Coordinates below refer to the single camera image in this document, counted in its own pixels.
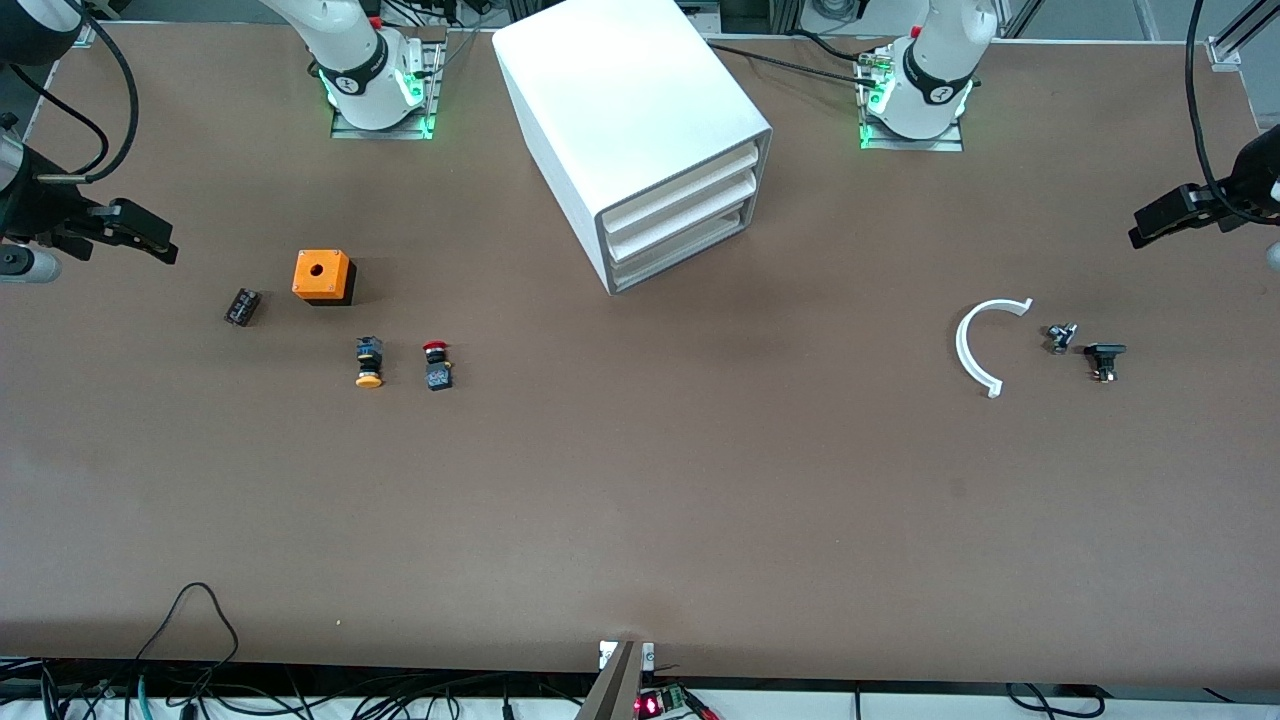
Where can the white curved plastic arc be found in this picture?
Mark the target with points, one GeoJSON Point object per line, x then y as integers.
{"type": "Point", "coordinates": [962, 348]}

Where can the red push button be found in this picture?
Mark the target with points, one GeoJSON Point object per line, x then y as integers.
{"type": "Point", "coordinates": [437, 365]}

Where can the black contact block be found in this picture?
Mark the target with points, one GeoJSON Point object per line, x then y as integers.
{"type": "Point", "coordinates": [242, 306]}

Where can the white drawer cabinet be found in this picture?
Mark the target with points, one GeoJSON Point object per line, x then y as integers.
{"type": "Point", "coordinates": [620, 90]}

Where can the circuit board with red light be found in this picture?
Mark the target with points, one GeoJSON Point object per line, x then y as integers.
{"type": "Point", "coordinates": [665, 702]}

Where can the black switch part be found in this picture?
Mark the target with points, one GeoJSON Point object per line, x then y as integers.
{"type": "Point", "coordinates": [1104, 358]}

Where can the small grey metal part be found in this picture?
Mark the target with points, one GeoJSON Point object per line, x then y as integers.
{"type": "Point", "coordinates": [1061, 337]}

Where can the orange button box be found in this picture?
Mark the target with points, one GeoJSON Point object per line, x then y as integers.
{"type": "Point", "coordinates": [322, 275]}

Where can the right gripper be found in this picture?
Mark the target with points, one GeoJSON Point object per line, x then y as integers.
{"type": "Point", "coordinates": [32, 212]}

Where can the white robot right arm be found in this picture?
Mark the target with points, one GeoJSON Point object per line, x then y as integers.
{"type": "Point", "coordinates": [350, 40]}

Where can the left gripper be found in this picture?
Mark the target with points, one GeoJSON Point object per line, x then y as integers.
{"type": "Point", "coordinates": [1232, 196]}

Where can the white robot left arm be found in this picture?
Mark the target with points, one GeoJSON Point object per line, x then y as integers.
{"type": "Point", "coordinates": [940, 60]}

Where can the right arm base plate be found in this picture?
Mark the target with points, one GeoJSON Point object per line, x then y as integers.
{"type": "Point", "coordinates": [400, 132]}

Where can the aluminium strut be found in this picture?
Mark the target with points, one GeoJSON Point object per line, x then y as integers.
{"type": "Point", "coordinates": [618, 690]}

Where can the yellow push button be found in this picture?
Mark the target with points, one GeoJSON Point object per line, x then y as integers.
{"type": "Point", "coordinates": [369, 362]}

